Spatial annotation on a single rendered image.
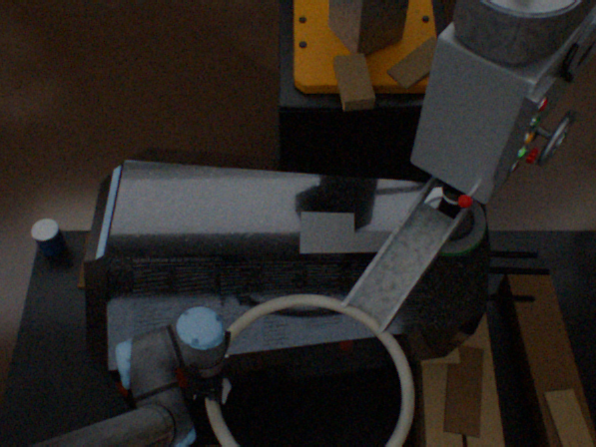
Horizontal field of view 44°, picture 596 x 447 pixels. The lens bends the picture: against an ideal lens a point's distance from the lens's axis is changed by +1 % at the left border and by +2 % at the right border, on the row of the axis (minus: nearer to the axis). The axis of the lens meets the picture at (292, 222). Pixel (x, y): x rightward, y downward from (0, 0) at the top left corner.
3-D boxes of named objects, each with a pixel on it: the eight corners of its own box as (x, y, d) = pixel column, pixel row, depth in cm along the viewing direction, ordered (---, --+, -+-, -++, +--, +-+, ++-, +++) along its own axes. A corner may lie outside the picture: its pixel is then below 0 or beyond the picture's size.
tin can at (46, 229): (60, 259, 296) (51, 242, 285) (36, 253, 297) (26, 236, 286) (70, 238, 301) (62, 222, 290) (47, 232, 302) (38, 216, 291)
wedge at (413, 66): (430, 46, 253) (432, 35, 249) (450, 63, 248) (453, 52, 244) (385, 73, 246) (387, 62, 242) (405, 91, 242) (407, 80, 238)
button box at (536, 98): (507, 160, 170) (544, 71, 146) (518, 165, 170) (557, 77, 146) (490, 182, 167) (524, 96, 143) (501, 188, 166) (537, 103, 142)
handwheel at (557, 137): (530, 123, 190) (548, 82, 177) (566, 142, 187) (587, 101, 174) (501, 161, 184) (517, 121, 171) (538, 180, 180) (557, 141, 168)
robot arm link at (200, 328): (167, 312, 148) (214, 295, 150) (174, 340, 158) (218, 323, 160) (182, 352, 143) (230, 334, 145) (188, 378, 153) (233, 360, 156)
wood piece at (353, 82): (332, 67, 247) (333, 56, 243) (362, 63, 248) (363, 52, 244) (343, 112, 237) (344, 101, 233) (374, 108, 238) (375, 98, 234)
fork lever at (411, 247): (477, 98, 202) (478, 88, 197) (542, 131, 196) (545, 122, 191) (331, 301, 189) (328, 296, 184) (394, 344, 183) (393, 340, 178)
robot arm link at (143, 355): (126, 400, 141) (189, 375, 144) (108, 342, 143) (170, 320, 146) (129, 401, 150) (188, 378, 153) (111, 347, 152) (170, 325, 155)
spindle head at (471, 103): (478, 84, 201) (524, -61, 163) (553, 121, 194) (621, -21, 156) (405, 170, 185) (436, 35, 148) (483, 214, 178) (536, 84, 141)
